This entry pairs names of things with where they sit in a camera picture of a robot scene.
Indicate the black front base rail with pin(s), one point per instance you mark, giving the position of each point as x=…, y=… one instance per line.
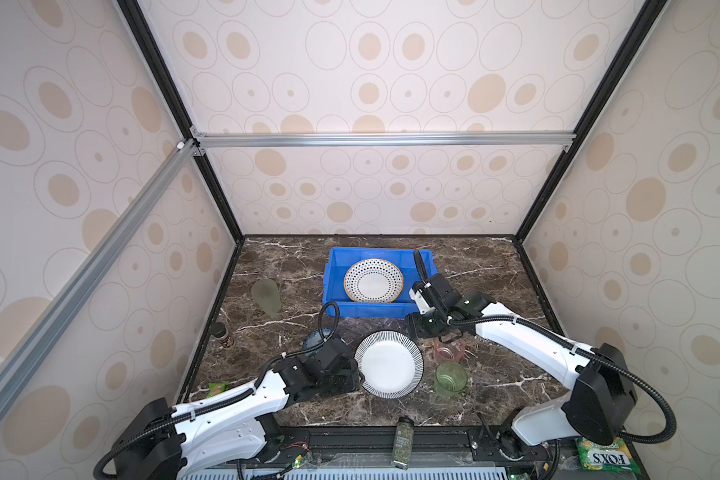
x=438, y=452

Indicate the green Fox's candy bag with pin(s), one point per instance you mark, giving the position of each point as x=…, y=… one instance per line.
x=612, y=458

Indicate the small dark sauce bottle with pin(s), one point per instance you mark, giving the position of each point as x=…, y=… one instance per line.
x=221, y=334

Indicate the herb spice jar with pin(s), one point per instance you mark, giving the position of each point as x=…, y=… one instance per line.
x=403, y=443

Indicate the pink glass cup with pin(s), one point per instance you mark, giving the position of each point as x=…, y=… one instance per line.
x=452, y=350

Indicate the left aluminium rail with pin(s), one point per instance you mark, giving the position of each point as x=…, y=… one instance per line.
x=30, y=353

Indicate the aluminium rail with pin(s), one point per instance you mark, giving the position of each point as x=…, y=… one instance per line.
x=205, y=141
x=30, y=353

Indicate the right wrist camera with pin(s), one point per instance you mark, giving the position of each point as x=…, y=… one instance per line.
x=417, y=294

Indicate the green glass cup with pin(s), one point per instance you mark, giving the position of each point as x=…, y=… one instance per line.
x=451, y=379

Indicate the blue plastic bin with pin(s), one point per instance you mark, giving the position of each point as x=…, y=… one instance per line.
x=341, y=258

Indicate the black striped rim plate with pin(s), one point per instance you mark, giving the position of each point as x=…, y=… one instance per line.
x=391, y=364

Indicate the small green snack packet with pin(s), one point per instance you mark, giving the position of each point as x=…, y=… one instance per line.
x=216, y=388

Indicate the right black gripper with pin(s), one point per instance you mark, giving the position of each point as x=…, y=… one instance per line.
x=413, y=325

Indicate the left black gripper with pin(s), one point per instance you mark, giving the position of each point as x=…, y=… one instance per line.
x=352, y=379

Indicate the yellow rim dotted plate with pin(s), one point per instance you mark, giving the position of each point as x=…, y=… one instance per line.
x=373, y=281

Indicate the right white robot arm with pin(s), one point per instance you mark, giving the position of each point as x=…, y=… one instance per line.
x=601, y=390

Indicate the back aluminium rail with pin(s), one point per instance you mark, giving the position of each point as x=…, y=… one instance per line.
x=205, y=141

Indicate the blue floral ceramic bowl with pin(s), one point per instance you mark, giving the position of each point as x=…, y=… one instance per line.
x=316, y=340

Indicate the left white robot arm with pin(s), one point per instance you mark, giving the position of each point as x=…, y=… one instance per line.
x=173, y=442

